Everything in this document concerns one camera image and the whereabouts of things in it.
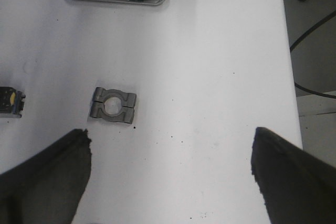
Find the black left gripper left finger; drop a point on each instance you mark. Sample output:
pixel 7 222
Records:
pixel 48 187

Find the grey metal clamp block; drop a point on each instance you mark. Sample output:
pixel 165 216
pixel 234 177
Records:
pixel 113 105

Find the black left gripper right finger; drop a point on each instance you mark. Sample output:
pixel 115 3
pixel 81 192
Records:
pixel 296 186

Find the red emergency stop button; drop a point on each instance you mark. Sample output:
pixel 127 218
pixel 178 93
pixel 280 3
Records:
pixel 12 102

